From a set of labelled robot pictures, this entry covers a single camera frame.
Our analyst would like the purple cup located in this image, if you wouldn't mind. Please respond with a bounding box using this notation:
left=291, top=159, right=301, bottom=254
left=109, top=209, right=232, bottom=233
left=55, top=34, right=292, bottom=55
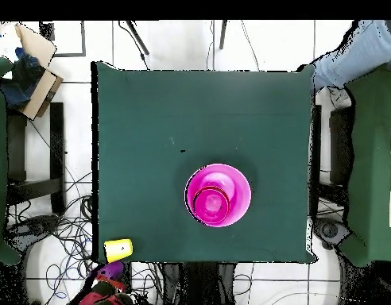
left=93, top=261, right=126, bottom=282

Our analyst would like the yellow cup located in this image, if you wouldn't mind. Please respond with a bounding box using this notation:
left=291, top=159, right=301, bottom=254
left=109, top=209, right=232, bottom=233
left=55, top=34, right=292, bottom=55
left=103, top=238, right=134, bottom=264

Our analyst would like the small crimson bowl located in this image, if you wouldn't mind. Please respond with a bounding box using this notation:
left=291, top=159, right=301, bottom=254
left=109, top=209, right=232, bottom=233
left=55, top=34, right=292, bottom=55
left=193, top=187, right=230, bottom=226

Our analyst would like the small red-orange bowl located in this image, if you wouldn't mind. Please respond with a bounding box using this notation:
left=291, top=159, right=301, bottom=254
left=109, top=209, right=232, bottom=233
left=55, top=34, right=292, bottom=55
left=192, top=185, right=232, bottom=224

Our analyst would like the large pink bowl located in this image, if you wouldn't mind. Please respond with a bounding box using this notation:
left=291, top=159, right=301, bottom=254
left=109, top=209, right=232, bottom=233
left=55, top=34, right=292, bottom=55
left=184, top=163, right=253, bottom=229

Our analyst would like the black power brick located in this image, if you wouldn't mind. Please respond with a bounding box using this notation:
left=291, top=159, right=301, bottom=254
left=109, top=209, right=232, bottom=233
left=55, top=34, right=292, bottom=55
left=123, top=262, right=133, bottom=295

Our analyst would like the grey base with black knob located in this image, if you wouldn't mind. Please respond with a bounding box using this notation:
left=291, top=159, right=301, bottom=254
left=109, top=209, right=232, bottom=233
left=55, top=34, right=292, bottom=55
left=10, top=214, right=61, bottom=244
left=312, top=217, right=350, bottom=250

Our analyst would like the dark green table cloth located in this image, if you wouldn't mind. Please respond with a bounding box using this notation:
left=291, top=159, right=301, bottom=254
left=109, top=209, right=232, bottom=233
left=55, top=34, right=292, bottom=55
left=91, top=60, right=319, bottom=264

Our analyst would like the cardboard box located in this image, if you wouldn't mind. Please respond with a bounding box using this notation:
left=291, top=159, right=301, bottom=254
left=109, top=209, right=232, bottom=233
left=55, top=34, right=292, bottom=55
left=0, top=22, right=64, bottom=122

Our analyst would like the dark blue cloth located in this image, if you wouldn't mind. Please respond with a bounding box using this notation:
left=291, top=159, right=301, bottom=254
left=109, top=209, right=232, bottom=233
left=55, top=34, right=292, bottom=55
left=0, top=47, right=45, bottom=109

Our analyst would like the black tripod leg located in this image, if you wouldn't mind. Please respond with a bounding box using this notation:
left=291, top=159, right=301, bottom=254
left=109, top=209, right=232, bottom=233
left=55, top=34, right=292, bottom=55
left=125, top=20, right=150, bottom=56
left=219, top=20, right=229, bottom=50

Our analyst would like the person's foot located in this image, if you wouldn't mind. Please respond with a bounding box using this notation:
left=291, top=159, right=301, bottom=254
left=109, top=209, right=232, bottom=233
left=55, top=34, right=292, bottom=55
left=325, top=85, right=353, bottom=110

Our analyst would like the tangle of cables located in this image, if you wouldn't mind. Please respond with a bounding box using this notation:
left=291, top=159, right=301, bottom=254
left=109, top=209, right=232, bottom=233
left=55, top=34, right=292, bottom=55
left=7, top=171, right=165, bottom=305

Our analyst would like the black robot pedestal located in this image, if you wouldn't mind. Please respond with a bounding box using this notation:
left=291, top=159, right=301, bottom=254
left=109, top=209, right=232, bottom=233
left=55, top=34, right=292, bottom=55
left=161, top=262, right=238, bottom=305

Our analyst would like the black rectangular frame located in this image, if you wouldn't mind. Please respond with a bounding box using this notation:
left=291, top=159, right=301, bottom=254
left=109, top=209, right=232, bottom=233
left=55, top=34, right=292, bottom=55
left=39, top=20, right=87, bottom=58

